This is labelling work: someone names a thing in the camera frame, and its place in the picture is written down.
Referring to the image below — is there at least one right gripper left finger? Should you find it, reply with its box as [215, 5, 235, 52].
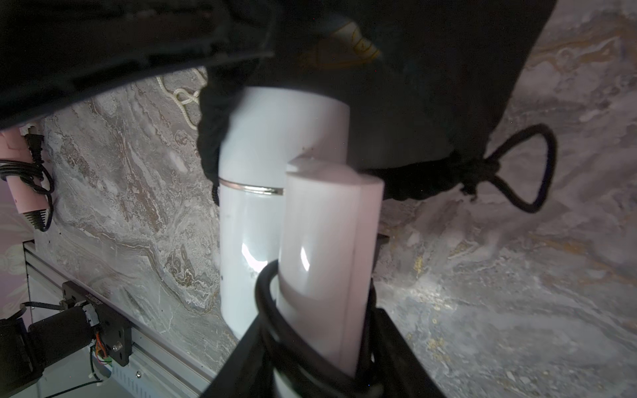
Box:
[200, 315, 275, 398]

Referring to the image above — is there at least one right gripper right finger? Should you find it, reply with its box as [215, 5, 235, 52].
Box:
[371, 308, 446, 398]

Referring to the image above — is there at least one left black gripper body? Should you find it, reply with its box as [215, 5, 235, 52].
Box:
[1, 1, 279, 129]

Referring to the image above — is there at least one beige linen drawstring bag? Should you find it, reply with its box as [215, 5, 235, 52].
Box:
[155, 68, 207, 131]

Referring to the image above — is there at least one white hair dryer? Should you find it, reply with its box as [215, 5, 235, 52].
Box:
[219, 87, 383, 397]

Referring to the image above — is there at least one black drawstring pouch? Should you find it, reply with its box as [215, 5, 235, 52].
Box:
[197, 1, 557, 213]

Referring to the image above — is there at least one pink hair dryer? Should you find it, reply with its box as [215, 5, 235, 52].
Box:
[1, 127, 56, 232]

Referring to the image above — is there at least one aluminium front rail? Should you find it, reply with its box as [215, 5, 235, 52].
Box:
[23, 240, 214, 397]

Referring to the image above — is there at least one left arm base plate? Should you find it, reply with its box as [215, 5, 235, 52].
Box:
[62, 281, 133, 366]

